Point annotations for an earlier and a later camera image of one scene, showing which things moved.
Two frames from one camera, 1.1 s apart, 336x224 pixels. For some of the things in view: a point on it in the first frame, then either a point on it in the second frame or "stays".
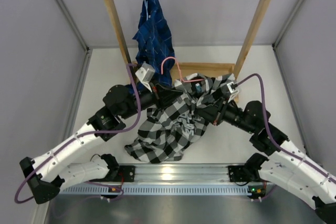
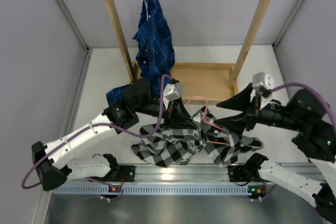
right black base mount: [242, 173] stays
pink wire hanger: [181, 80] → [207, 121]
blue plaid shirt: [155, 45] stays
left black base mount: [128, 172] stays
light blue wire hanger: [145, 1] stays
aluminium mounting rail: [180, 173] stays
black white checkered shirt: [166, 131] → [171, 145]
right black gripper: [213, 114] → [242, 101]
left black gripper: [161, 96] → [176, 113]
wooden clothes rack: [184, 72] stays
